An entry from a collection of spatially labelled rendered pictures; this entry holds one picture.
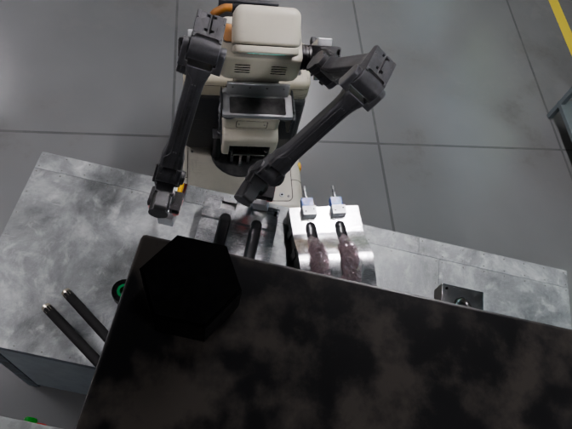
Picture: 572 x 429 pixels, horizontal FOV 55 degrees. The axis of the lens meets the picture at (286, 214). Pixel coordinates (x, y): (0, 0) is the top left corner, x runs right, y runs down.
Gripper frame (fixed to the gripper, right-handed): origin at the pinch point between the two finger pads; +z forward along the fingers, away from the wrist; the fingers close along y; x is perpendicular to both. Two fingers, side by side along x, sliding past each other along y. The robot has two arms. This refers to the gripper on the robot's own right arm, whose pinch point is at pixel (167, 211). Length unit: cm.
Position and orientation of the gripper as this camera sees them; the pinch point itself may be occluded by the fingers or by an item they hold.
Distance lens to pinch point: 182.6
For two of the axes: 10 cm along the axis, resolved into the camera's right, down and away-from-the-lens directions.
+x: 1.8, -8.6, 4.8
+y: 9.7, 2.3, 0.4
